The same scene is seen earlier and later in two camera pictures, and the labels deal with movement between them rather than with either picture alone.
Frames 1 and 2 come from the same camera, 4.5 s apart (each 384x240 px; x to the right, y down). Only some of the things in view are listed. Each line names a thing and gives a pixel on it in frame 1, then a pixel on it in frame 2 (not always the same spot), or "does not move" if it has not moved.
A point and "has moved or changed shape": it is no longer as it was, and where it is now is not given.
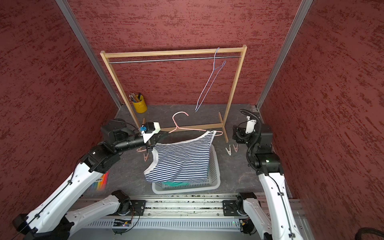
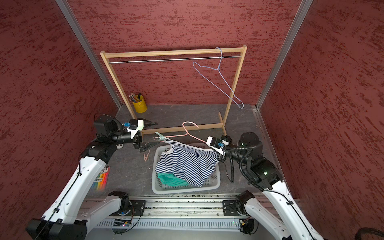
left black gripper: (150, 144) to (137, 143)
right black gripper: (238, 133) to (222, 158)
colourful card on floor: (101, 184) does not move
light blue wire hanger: (221, 66) to (218, 69)
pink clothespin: (145, 158) does not move
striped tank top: (183, 161) has moved or changed shape
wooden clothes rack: (239, 50) does not move
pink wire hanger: (182, 128) has moved or changed shape
